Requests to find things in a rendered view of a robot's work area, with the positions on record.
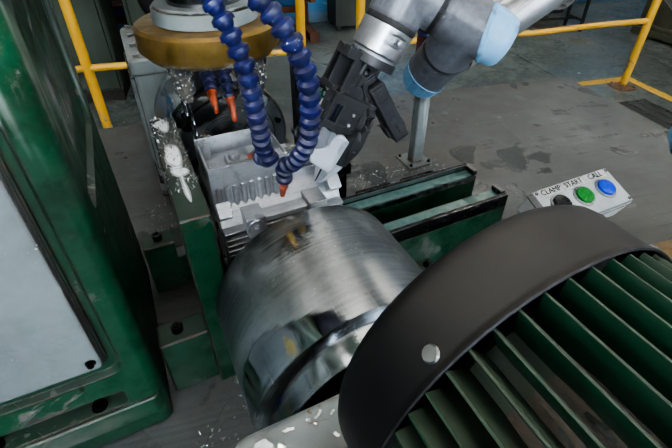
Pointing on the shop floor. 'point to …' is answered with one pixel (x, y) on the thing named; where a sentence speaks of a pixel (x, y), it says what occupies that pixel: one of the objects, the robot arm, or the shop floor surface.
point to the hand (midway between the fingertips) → (323, 176)
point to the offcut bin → (342, 12)
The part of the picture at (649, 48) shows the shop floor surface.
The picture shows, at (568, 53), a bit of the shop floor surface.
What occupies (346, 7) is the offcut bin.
